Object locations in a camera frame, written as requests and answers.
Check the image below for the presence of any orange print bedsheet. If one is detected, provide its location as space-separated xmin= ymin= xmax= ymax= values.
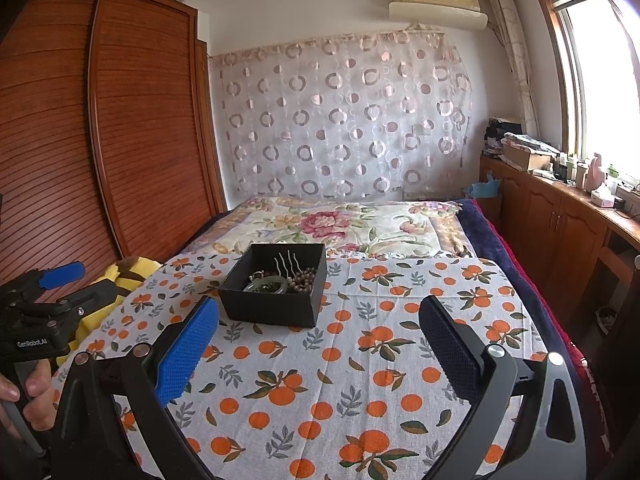
xmin=54 ymin=252 xmax=552 ymax=480

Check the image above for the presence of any floral blanket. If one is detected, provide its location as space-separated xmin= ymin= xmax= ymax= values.
xmin=181 ymin=195 xmax=472 ymax=262

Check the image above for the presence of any folded patterned fabric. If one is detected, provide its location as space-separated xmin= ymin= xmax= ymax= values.
xmin=502 ymin=132 xmax=562 ymax=157

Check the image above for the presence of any yellow plush toy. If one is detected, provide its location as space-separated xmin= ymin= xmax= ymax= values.
xmin=56 ymin=254 xmax=164 ymax=362

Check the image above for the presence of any black jewelry box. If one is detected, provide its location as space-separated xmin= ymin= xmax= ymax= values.
xmin=218 ymin=242 xmax=328 ymax=329

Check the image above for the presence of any wooden frame window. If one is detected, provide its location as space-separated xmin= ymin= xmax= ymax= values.
xmin=529 ymin=0 xmax=640 ymax=187

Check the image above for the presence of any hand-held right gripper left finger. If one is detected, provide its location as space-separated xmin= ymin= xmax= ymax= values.
xmin=47 ymin=295 xmax=221 ymax=480

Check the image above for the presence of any wooden wardrobe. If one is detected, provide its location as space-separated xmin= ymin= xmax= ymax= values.
xmin=0 ymin=0 xmax=227 ymax=307

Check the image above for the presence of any dark clothes pile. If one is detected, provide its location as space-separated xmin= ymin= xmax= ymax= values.
xmin=482 ymin=117 xmax=522 ymax=162

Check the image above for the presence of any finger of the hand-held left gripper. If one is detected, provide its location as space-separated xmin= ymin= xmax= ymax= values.
xmin=0 ymin=261 xmax=86 ymax=312
xmin=54 ymin=282 xmax=121 ymax=337

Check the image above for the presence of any pink figurine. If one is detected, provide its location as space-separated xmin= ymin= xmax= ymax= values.
xmin=582 ymin=152 xmax=609 ymax=192

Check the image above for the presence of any long wooden cabinet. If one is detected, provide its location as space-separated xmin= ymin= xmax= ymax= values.
xmin=478 ymin=152 xmax=640 ymax=342

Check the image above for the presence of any dark blue blanket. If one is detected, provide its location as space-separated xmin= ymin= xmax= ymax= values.
xmin=456 ymin=198 xmax=618 ymax=463

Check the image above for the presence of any circle pattern curtain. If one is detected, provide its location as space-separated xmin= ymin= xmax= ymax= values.
xmin=207 ymin=29 xmax=474 ymax=202

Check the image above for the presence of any cardboard box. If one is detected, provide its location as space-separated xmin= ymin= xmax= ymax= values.
xmin=501 ymin=143 xmax=554 ymax=173

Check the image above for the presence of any person's left hand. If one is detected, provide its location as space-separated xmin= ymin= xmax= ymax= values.
xmin=0 ymin=359 xmax=52 ymax=433

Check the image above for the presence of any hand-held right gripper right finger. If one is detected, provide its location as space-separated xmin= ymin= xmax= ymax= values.
xmin=419 ymin=295 xmax=592 ymax=480

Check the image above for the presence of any brown bead bracelet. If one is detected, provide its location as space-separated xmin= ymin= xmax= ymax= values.
xmin=282 ymin=265 xmax=319 ymax=295

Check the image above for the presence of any pale green bangle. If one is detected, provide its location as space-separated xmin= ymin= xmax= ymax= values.
xmin=243 ymin=277 xmax=290 ymax=295

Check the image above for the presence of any white tissue box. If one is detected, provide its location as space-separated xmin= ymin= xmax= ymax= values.
xmin=589 ymin=184 xmax=618 ymax=209

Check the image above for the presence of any beige window curtain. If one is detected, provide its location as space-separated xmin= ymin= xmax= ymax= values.
xmin=485 ymin=0 xmax=539 ymax=137

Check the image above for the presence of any round basket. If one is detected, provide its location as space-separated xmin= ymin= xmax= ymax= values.
xmin=594 ymin=304 xmax=624 ymax=337

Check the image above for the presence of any white air conditioner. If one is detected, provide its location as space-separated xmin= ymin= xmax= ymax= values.
xmin=388 ymin=0 xmax=489 ymax=31

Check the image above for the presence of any teal bag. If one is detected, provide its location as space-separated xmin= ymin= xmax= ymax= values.
xmin=464 ymin=172 xmax=502 ymax=201

